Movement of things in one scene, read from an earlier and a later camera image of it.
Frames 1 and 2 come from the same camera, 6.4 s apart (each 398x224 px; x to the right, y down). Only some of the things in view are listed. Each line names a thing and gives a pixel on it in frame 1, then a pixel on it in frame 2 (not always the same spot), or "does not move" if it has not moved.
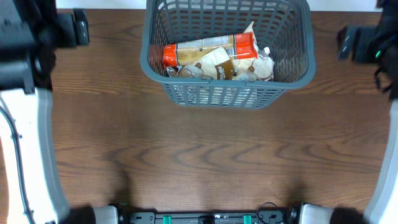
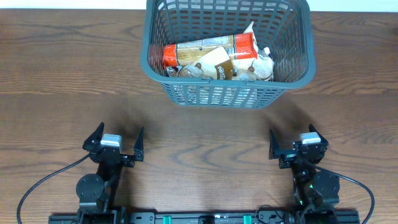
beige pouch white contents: (260, 69) does not move
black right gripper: (363, 38) → (275, 148)
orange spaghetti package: (240, 46) does not move
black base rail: (283, 216) does not move
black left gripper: (65, 38) → (138, 154)
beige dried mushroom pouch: (215, 65) does not move
